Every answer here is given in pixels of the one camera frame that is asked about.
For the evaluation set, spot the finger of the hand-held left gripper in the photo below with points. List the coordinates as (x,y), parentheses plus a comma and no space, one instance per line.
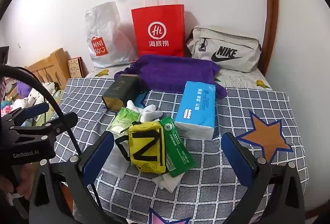
(38,109)
(64,120)

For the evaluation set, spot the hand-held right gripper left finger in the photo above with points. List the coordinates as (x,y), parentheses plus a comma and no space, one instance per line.
(103,154)

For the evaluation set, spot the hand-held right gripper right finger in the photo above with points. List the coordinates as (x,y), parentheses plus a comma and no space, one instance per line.
(237,159)

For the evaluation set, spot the translucent white pouch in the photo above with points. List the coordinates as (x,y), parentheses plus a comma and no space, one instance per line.
(113,159)

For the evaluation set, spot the yellow black pouch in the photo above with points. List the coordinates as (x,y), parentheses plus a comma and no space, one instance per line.
(144,146)

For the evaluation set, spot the dark green packet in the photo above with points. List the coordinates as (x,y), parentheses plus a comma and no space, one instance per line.
(178,149)

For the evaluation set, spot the white knit glove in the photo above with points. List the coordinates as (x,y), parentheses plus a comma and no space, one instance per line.
(149,113)

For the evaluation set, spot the white tissue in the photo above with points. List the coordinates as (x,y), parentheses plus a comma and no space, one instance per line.
(167,181)

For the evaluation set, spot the person's left hand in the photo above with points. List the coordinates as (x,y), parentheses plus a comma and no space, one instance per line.
(24,177)

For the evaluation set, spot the white spotted plush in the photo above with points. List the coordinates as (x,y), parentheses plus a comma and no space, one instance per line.
(33,98)

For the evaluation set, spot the purple plush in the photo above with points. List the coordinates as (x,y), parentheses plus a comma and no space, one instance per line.
(23,89)

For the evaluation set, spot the grey checked star blanket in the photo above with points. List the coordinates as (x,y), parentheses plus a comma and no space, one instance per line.
(206,175)

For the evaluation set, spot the wooden headboard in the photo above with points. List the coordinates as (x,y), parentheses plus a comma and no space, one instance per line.
(54,66)

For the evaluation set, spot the patterned brown box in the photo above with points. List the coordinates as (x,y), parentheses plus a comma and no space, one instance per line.
(76,68)

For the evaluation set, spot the dark green tin box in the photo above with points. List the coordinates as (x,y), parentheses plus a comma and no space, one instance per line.
(120,91)

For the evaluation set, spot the blue tissue pack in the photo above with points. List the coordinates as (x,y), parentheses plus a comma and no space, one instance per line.
(197,107)

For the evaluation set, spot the white plastic shopping bag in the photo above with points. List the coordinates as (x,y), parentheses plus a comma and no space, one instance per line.
(105,30)

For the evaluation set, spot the purple towel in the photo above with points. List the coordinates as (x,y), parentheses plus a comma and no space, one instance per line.
(170,71)

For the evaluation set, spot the grey zip bag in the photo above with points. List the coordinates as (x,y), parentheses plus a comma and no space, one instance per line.
(224,46)

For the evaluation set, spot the red paper bag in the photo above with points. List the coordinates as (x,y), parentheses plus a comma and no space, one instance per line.
(159,30)

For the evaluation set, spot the brown wooden door frame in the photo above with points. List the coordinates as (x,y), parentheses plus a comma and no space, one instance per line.
(270,7)

